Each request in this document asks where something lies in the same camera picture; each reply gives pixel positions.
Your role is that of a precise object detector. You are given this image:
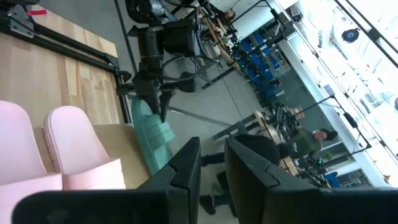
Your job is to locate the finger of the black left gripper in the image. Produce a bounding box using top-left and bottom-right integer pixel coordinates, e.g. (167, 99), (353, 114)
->
(144, 93), (162, 121)
(159, 90), (175, 123)

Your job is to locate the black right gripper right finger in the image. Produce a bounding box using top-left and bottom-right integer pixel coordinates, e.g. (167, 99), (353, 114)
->
(223, 136), (321, 224)

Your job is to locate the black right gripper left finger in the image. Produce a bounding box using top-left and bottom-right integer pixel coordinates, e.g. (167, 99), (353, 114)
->
(136, 136), (203, 224)

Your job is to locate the green rubber slide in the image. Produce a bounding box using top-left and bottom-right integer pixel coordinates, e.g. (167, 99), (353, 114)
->
(130, 96), (177, 177)

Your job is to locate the pink rubber slide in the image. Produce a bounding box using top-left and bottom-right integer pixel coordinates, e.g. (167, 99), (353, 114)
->
(0, 100), (63, 224)
(42, 105), (127, 190)

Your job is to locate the person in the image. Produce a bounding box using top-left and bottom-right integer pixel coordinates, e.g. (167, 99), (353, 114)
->
(198, 133), (295, 216)
(289, 127), (339, 159)
(222, 8), (236, 22)

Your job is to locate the wooden workbench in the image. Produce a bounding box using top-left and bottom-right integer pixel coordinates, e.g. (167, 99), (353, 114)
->
(198, 9), (240, 68)

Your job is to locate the blue storage bin rack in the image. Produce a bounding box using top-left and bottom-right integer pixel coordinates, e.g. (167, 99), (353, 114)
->
(236, 30), (284, 100)

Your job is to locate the black ceiling spotlight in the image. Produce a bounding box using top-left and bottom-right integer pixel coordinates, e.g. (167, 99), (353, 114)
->
(341, 27), (361, 44)

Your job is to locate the black aluminium table frame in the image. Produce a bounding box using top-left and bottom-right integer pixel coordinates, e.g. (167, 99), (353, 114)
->
(0, 0), (133, 125)

